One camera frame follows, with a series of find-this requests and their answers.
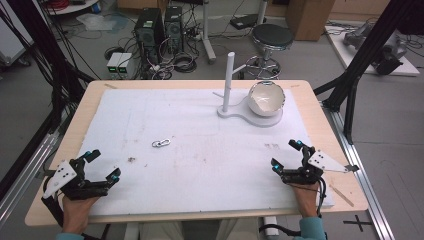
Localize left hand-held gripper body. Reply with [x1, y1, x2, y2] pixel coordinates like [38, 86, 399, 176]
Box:
[41, 157, 112, 201]

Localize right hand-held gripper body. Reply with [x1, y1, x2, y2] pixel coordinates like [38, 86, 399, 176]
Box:
[280, 145, 361, 186]

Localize person's right hand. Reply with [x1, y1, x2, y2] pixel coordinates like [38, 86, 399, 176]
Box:
[292, 183, 321, 220]

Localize person's left hand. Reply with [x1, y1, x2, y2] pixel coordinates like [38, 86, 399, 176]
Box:
[61, 195, 101, 235]

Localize thin wooden stick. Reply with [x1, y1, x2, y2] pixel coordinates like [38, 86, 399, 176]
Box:
[329, 184, 355, 208]

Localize white shell-shaped bowl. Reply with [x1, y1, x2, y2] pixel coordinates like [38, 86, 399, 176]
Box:
[246, 80, 287, 118]

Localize white desk leg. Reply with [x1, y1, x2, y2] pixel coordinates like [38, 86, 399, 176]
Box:
[262, 216, 280, 238]

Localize white foam mat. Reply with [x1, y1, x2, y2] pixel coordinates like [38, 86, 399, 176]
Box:
[77, 87, 335, 216]

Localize white pole stand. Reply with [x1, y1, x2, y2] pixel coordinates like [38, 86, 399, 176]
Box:
[212, 51, 285, 129]

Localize small white power box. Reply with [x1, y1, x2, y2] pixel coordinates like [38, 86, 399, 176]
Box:
[106, 52, 124, 77]
[117, 52, 135, 77]

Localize person's legs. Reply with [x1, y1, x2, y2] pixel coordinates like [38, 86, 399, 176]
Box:
[137, 218, 262, 240]

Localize black round stool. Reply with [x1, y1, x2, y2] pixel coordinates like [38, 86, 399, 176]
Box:
[244, 23, 295, 81]

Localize brown cardboard box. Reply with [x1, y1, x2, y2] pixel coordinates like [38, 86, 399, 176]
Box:
[285, 0, 336, 42]

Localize flat black device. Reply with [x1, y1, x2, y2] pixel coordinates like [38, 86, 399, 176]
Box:
[229, 13, 268, 31]

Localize clear plastic sheet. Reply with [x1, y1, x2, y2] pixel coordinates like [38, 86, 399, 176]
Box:
[75, 12, 130, 33]

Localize white board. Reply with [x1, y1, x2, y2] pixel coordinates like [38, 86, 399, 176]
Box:
[324, 24, 421, 77]

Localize black computer tower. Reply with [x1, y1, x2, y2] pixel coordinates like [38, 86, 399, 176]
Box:
[133, 7, 166, 65]
[163, 5, 185, 55]

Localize white table leg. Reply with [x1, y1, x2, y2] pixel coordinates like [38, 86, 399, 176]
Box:
[200, 0, 218, 65]

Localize round white table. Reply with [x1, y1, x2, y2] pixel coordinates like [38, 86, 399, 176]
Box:
[42, 0, 102, 16]

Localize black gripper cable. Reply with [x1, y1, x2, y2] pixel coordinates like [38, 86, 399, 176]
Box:
[315, 177, 328, 218]

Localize black gripper strap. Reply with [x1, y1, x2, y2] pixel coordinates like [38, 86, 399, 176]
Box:
[40, 195, 65, 228]

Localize silver aluminium rail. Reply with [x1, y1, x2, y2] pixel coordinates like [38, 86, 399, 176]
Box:
[321, 102, 397, 240]
[0, 132, 60, 222]

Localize silver metal chain link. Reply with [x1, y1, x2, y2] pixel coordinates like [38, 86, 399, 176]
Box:
[151, 137, 172, 149]

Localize black metal frame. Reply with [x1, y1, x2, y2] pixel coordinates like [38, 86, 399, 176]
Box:
[0, 0, 96, 201]
[313, 0, 424, 145]

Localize coiled black cable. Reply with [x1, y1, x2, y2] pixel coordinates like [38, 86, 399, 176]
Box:
[172, 52, 198, 74]

